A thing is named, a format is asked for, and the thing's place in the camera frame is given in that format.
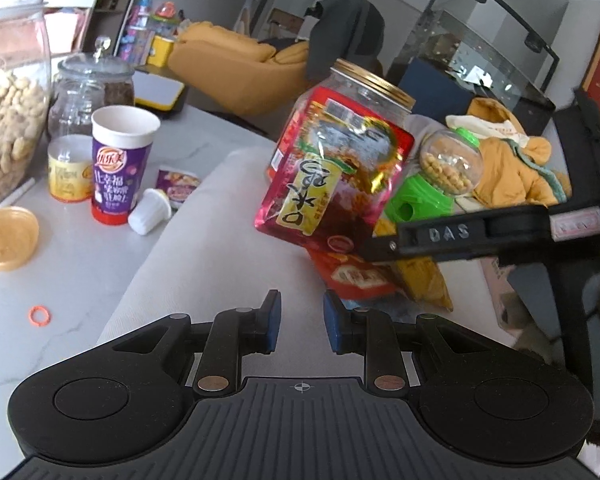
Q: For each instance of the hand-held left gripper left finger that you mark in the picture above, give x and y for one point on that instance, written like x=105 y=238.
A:
x=272 y=321

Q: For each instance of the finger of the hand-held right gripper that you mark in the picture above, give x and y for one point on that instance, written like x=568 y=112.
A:
x=440 y=237

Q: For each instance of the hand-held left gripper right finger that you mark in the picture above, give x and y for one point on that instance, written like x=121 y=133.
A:
x=332 y=324

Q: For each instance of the pink cardboard box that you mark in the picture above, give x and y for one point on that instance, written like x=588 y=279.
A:
x=502 y=295

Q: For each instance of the red foil snack bag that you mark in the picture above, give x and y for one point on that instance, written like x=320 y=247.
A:
x=330 y=170

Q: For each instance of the green candy dispenser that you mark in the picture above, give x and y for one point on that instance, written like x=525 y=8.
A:
x=430 y=185

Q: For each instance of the red and yellow snack packet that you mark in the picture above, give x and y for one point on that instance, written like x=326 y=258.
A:
x=352 y=272

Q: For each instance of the yellow cloth toy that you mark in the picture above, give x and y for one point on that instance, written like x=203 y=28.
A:
x=510 y=160

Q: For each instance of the blue cabinet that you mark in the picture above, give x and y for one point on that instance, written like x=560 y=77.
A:
x=420 y=80

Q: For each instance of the plastic jar with gold lid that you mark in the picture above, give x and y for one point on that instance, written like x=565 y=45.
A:
x=370 y=92

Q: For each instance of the purple jelly cup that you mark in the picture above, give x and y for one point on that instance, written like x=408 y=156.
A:
x=177 y=187

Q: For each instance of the white jelly cup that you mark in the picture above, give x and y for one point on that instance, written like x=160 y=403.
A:
x=150 y=210

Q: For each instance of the glass fish tank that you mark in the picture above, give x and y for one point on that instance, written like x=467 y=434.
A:
x=480 y=60

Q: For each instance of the purple paper cup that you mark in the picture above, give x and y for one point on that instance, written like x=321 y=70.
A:
x=120 y=165

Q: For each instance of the grey jacket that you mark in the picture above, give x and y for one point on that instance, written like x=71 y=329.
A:
x=347 y=30

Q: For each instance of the small yellow can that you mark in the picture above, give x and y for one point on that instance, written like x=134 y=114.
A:
x=67 y=170

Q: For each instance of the yellow-edged flat device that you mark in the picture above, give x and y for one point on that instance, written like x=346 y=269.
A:
x=157 y=90

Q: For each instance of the yellow armchair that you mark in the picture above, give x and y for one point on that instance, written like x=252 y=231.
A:
x=230 y=60

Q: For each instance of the yellow plastic lid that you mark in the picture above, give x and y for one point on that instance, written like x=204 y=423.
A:
x=7 y=237

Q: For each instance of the glass jar with glass lid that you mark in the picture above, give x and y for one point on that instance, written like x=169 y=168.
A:
x=87 y=90

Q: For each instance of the colourful bottles on shelf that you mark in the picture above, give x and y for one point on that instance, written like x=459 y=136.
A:
x=147 y=25

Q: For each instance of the glass jar of peanuts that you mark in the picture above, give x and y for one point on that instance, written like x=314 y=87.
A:
x=7 y=110

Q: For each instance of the wooden display shelf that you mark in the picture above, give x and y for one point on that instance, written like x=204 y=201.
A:
x=95 y=0

